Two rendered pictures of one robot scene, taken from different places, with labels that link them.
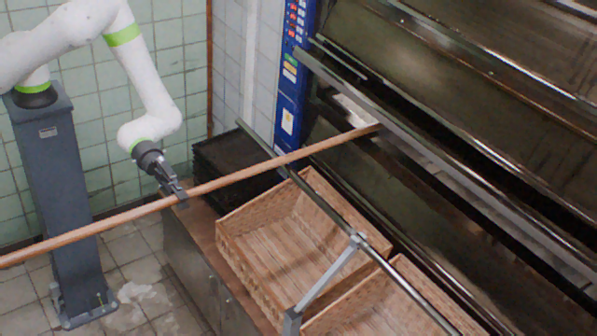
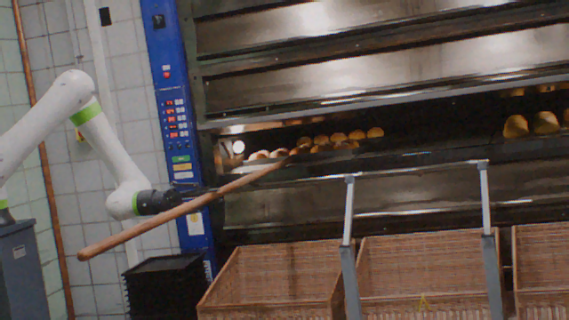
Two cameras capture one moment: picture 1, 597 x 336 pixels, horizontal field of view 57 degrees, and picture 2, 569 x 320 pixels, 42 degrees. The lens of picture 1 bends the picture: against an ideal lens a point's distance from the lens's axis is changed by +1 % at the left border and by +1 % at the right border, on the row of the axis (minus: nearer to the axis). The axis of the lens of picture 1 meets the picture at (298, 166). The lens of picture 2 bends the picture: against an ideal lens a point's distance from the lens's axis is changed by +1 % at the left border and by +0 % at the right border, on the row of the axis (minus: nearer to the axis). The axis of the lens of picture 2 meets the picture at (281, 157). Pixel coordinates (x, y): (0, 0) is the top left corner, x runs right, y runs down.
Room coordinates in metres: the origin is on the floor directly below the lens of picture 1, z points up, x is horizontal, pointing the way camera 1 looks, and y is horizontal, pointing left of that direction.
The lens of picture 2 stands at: (-1.03, 1.41, 1.52)
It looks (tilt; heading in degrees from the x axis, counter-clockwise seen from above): 5 degrees down; 329
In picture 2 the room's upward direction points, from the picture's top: 8 degrees counter-clockwise
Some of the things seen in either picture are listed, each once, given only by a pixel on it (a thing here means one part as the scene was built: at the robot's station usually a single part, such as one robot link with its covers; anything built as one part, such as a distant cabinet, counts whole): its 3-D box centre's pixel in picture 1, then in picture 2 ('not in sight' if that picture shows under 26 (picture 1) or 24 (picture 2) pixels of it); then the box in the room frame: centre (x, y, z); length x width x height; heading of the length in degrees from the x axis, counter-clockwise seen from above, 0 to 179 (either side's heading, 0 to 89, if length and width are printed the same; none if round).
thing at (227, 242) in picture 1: (298, 245); (281, 288); (1.54, -0.04, 0.72); 0.56 x 0.49 x 0.28; 39
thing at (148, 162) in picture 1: (158, 168); (169, 200); (1.35, 0.45, 1.20); 0.09 x 0.07 x 0.08; 41
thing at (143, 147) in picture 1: (148, 155); (150, 202); (1.41, 0.50, 1.20); 0.12 x 0.06 x 0.09; 131
